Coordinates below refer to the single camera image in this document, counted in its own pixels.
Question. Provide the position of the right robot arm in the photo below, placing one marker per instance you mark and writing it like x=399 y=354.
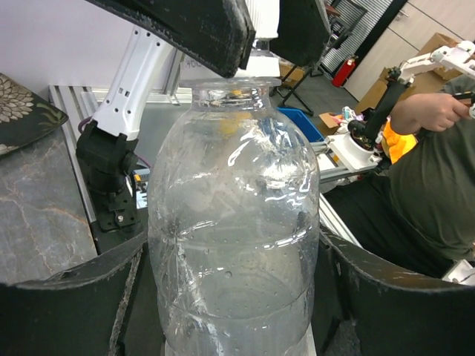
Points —
x=107 y=141

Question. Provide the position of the clear bottle blue-white cap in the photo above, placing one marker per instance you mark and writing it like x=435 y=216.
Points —
x=233 y=218

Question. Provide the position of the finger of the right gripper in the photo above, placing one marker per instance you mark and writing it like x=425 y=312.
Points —
x=303 y=31
x=217 y=33

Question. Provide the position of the red fire extinguisher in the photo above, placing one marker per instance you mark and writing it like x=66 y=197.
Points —
x=345 y=70

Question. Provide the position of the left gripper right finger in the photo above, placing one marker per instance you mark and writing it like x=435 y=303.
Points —
x=389 y=310

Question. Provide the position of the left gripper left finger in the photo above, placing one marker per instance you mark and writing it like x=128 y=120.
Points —
x=83 y=310

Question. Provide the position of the blue plastic bin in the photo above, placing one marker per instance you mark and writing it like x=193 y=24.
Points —
x=303 y=123

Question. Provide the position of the dark patterned pouch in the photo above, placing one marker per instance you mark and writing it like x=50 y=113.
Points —
x=25 y=116

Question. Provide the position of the cardboard box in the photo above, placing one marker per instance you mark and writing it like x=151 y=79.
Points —
x=427 y=82

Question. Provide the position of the person in green shirt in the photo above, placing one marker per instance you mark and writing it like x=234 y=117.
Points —
x=420 y=214

